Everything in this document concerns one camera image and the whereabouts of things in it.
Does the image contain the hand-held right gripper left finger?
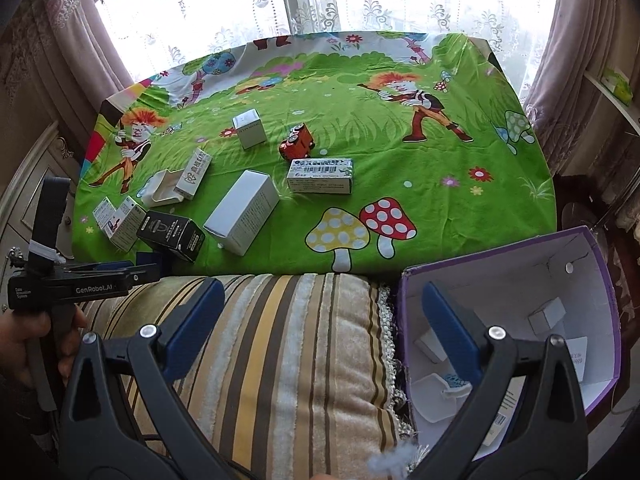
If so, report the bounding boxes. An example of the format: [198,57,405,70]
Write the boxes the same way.
[57,277,226,480]

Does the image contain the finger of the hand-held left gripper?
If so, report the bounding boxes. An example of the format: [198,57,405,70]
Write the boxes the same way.
[65,260,136,276]
[117,262,163,288]

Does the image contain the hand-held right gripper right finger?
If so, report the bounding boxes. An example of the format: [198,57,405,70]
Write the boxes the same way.
[407,281,588,480]

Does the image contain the small printed carton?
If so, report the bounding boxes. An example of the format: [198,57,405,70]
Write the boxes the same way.
[92,197,126,238]
[111,196,148,252]

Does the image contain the black carton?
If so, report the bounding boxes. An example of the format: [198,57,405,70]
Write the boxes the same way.
[136,210,206,263]

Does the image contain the white brush blue bristles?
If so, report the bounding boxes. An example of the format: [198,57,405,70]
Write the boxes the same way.
[440,372,473,398]

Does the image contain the purple cardboard box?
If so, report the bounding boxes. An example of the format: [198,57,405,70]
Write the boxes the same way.
[397,225,623,463]

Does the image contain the silver white small carton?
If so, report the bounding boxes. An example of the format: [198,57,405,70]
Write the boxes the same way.
[527,297,567,336]

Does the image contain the white box black emblem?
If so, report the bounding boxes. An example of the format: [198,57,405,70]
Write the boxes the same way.
[172,147,213,201]

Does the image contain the tall white carton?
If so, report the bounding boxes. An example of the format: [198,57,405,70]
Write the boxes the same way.
[202,169,281,256]

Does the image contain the red toy car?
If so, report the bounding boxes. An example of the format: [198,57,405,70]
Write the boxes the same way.
[278,122,317,162]

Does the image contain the person's left hand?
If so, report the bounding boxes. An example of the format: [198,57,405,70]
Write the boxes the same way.
[0,305,90,391]

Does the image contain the white carved dresser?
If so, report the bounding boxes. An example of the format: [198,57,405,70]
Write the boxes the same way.
[0,120,93,281]

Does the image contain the striped plush cushion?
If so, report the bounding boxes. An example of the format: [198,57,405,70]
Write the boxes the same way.
[75,272,416,480]

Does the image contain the green cartoon printed cloth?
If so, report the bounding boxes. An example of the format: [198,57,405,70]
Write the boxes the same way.
[70,30,558,278]

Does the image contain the small white cube box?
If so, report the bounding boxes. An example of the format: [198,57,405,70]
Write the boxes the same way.
[231,109,267,150]

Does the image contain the green white medicine box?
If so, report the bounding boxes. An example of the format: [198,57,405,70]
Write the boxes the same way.
[286,156,356,195]

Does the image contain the mauve curtain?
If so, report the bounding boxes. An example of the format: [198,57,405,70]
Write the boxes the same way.
[0,0,146,126]
[520,0,640,176]

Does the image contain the green tissue pack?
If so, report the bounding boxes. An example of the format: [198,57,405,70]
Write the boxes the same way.
[601,66,633,106]

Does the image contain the white wall shelf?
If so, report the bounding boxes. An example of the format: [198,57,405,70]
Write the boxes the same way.
[582,67,640,136]

